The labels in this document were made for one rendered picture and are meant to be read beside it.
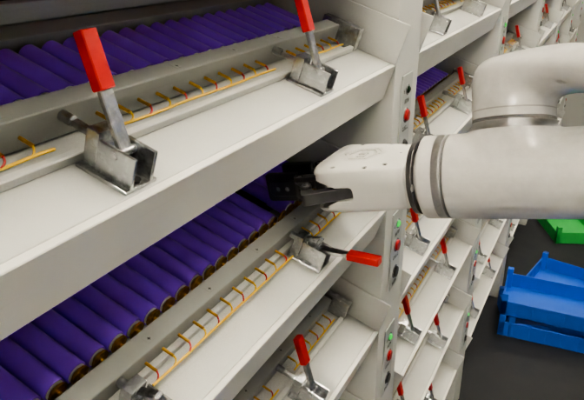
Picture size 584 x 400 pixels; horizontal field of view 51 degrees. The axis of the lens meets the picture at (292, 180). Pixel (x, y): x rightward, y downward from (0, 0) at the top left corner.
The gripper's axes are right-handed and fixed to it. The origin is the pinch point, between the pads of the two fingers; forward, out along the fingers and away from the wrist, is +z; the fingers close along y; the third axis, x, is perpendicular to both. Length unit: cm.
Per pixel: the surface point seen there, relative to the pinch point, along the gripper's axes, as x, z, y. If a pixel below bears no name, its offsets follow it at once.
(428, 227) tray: 26, 1, -47
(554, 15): 5, -5, -223
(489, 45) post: -3, -6, -83
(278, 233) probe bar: 3.5, -1.4, 7.0
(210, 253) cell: 2.3, 1.6, 14.8
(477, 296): 82, 13, -121
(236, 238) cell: 2.5, 1.3, 10.7
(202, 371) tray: 7.6, -3.8, 25.4
